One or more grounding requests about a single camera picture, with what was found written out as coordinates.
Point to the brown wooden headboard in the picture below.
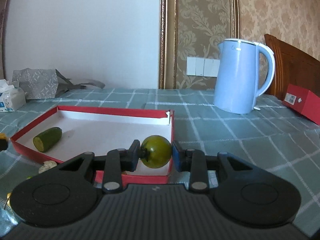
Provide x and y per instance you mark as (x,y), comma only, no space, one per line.
(293,66)

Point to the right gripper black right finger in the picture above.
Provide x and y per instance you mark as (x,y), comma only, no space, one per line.
(198,164)

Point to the green cucumber half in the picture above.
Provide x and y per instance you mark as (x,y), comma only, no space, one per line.
(45,140)

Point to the white wall switch panel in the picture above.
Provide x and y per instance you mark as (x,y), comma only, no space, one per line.
(197,66)

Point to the teal checked tablecloth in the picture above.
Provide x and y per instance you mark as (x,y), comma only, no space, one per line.
(273,137)

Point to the green tomato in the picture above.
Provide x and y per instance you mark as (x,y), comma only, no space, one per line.
(155,151)

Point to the light blue electric kettle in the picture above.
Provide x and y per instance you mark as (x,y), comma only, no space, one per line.
(237,85)

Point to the grey patterned paper bag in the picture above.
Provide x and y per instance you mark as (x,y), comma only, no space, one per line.
(48,83)

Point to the red shallow cardboard tray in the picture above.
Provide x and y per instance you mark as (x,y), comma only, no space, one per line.
(92,129)

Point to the gold picture frame moulding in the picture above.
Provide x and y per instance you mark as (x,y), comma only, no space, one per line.
(168,27)

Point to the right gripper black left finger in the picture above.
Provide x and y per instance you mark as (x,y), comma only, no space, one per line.
(113,164)

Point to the white tissue pack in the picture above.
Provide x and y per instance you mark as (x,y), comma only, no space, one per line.
(12,98)

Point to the red cardboard box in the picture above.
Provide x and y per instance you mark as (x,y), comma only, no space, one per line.
(303,101)

